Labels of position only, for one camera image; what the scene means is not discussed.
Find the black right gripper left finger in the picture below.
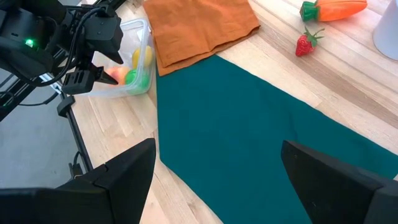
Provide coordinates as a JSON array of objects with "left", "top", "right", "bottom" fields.
[{"left": 0, "top": 138, "right": 157, "bottom": 224}]

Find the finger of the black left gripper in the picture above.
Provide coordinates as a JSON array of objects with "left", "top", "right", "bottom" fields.
[
  {"left": 85, "top": 15, "right": 124, "bottom": 65},
  {"left": 62, "top": 67, "right": 119, "bottom": 96}
]

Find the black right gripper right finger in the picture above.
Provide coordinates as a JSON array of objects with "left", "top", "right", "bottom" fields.
[{"left": 280, "top": 139, "right": 398, "bottom": 224}]

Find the pink toy peach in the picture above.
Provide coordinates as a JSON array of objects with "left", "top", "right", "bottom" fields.
[{"left": 105, "top": 65, "right": 131, "bottom": 86}]

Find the yellow toy lemon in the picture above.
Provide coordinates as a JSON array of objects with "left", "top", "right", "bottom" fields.
[{"left": 132, "top": 45, "right": 154, "bottom": 70}]

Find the green toy lime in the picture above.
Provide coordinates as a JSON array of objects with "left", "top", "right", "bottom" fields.
[{"left": 124, "top": 68, "right": 150, "bottom": 95}]

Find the red toy strawberry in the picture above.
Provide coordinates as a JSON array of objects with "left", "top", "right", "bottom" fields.
[{"left": 295, "top": 27, "right": 325, "bottom": 57}]

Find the orange toy carrot green top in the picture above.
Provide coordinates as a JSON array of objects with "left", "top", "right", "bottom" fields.
[{"left": 299, "top": 0, "right": 368, "bottom": 22}]

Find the clear plastic tupperware container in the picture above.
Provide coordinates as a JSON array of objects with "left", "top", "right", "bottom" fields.
[{"left": 83, "top": 17, "right": 156, "bottom": 99}]

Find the orange cloth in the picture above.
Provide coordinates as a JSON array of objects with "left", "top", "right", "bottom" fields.
[{"left": 142, "top": 0, "right": 261, "bottom": 77}]

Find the teal cloth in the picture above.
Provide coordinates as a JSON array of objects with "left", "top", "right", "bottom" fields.
[{"left": 155, "top": 55, "right": 398, "bottom": 224}]

